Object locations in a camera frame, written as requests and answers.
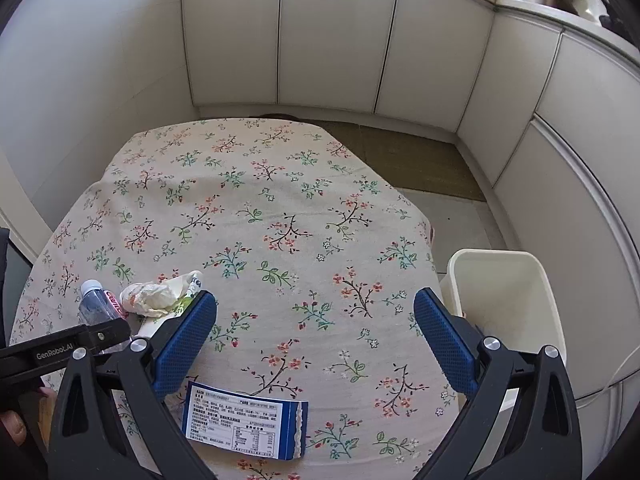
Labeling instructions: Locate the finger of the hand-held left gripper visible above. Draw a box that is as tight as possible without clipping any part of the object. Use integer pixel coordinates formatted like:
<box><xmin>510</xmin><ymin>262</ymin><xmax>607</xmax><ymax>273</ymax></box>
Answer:
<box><xmin>85</xmin><ymin>322</ymin><xmax>132</xmax><ymax>357</ymax></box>

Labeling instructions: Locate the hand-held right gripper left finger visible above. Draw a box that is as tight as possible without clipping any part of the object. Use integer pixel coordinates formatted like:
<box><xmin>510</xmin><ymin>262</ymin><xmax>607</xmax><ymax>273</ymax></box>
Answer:
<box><xmin>47</xmin><ymin>290</ymin><xmax>218</xmax><ymax>480</ymax></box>

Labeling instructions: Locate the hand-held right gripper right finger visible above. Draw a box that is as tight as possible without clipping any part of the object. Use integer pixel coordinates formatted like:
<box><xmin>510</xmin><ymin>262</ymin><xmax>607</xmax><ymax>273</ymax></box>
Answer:
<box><xmin>413</xmin><ymin>287</ymin><xmax>583</xmax><ymax>480</ymax></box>

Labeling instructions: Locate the clear plastic water bottle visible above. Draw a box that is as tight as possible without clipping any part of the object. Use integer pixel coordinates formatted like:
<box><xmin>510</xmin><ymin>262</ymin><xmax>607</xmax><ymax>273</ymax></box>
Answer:
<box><xmin>78</xmin><ymin>280</ymin><xmax>132</xmax><ymax>332</ymax></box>

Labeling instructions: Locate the white paper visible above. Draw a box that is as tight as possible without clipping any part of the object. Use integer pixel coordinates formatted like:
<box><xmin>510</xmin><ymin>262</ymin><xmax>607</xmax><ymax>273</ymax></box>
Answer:
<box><xmin>121</xmin><ymin>282</ymin><xmax>179</xmax><ymax>319</ymax></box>

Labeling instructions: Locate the white green packet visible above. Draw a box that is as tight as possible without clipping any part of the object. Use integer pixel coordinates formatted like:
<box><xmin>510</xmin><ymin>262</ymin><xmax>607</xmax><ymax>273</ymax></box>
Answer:
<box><xmin>136</xmin><ymin>270</ymin><xmax>204</xmax><ymax>339</ymax></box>

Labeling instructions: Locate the white plastic bin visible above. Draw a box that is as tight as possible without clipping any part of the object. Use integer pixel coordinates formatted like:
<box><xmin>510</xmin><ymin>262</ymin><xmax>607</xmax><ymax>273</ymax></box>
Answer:
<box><xmin>442</xmin><ymin>249</ymin><xmax>567</xmax><ymax>411</ymax></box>

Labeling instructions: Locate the blue snack packet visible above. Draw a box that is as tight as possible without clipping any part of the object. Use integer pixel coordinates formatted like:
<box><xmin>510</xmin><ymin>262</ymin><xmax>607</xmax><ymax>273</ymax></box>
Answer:
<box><xmin>181</xmin><ymin>381</ymin><xmax>309</xmax><ymax>461</ymax></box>

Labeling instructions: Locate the person's left hand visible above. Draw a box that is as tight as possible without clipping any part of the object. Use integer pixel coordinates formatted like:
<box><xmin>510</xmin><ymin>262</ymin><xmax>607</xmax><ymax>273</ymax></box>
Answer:
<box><xmin>0</xmin><ymin>385</ymin><xmax>54</xmax><ymax>449</ymax></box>

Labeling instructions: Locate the floral tablecloth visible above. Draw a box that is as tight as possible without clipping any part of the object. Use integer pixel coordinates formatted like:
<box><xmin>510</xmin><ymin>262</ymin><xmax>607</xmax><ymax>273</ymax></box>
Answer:
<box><xmin>10</xmin><ymin>117</ymin><xmax>467</xmax><ymax>480</ymax></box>

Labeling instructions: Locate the large brown floor mat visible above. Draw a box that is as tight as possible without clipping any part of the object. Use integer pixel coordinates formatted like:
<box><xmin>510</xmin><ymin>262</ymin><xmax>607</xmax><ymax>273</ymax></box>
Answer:
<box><xmin>300</xmin><ymin>119</ymin><xmax>488</xmax><ymax>204</ymax></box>

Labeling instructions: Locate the white cabinet with drawers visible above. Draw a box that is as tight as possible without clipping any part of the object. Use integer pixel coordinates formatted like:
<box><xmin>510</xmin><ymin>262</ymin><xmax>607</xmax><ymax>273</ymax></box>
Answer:
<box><xmin>456</xmin><ymin>10</ymin><xmax>640</xmax><ymax>413</ymax></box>

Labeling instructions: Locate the white cabinet with doors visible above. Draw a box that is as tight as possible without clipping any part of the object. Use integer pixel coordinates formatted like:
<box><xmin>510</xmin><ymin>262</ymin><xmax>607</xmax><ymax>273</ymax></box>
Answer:
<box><xmin>180</xmin><ymin>0</ymin><xmax>497</xmax><ymax>134</ymax></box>

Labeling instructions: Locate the pale kitchen countertop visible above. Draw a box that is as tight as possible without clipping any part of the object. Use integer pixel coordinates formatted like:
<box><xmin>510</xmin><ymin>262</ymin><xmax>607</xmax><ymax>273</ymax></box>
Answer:
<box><xmin>400</xmin><ymin>0</ymin><xmax>640</xmax><ymax>63</ymax></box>

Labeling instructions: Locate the white cable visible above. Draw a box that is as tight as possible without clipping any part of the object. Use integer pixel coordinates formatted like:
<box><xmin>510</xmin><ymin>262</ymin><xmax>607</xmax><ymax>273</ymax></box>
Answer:
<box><xmin>599</xmin><ymin>347</ymin><xmax>640</xmax><ymax>397</ymax></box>

